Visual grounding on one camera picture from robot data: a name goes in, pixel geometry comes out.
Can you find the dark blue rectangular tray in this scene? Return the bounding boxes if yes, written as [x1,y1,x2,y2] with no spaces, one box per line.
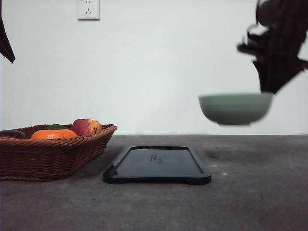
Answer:
[103,146,211,185]

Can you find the dark purple fruit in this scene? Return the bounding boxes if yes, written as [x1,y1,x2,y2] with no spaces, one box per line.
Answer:
[0,129,25,139]

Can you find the light green bowl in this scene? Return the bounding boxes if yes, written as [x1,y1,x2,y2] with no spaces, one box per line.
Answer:
[199,92,273,125]

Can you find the green avocado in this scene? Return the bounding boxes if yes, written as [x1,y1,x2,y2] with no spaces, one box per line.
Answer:
[46,124,68,129]

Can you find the orange tangerine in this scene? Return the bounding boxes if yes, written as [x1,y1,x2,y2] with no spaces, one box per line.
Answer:
[30,129,77,139]

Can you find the white wall socket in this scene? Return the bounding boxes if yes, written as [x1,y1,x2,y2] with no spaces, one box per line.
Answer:
[77,0,100,22]

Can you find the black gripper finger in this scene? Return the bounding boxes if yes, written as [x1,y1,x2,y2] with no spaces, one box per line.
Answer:
[0,15,16,64]

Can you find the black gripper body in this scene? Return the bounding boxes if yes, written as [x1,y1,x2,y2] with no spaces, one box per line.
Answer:
[237,0,308,93]

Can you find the brown wicker basket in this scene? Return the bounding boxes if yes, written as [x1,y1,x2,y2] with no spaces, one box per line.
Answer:
[0,124,118,181]

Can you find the red yellow apple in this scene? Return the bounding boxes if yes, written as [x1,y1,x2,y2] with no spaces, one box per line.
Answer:
[72,119,102,136]

